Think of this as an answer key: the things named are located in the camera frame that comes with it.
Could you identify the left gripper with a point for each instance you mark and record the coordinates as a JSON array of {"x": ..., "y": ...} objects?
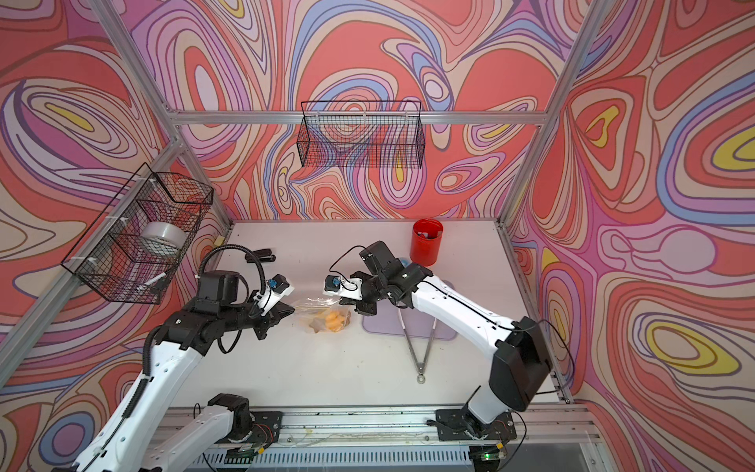
[{"x": 270, "y": 315}]

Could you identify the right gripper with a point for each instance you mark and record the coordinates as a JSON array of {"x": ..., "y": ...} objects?
[{"x": 362, "y": 307}]

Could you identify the clear resealable plastic bag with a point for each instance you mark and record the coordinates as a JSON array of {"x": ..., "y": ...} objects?
[{"x": 322, "y": 314}]

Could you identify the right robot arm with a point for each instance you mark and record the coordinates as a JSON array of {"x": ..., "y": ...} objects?
[{"x": 517, "y": 351}]

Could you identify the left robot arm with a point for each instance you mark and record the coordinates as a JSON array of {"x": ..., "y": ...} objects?
[{"x": 171, "y": 352}]

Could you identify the lavender plastic tray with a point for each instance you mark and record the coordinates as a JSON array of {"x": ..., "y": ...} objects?
[{"x": 392, "y": 321}]

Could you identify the red cylindrical cup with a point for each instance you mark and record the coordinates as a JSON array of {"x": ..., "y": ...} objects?
[{"x": 425, "y": 241}]

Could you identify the white marker in basket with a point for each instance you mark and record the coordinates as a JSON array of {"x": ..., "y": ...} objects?
[{"x": 151, "y": 282}]

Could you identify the black stapler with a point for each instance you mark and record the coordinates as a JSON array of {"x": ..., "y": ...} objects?
[{"x": 265, "y": 256}]

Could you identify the grey tape roll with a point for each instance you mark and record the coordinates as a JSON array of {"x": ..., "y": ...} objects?
[{"x": 163, "y": 239}]

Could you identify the left black wire basket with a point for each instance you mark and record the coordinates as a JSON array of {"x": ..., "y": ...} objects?
[{"x": 109, "y": 259}]

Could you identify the black wire basket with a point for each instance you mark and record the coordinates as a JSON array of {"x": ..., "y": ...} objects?
[
  {"x": 109, "y": 259},
  {"x": 387, "y": 134}
]

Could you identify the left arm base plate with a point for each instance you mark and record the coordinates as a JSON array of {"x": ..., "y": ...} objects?
[{"x": 264, "y": 428}]

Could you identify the back black wire basket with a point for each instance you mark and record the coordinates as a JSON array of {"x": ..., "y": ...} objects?
[{"x": 387, "y": 134}]

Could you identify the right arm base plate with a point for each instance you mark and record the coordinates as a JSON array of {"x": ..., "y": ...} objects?
[{"x": 455, "y": 425}]

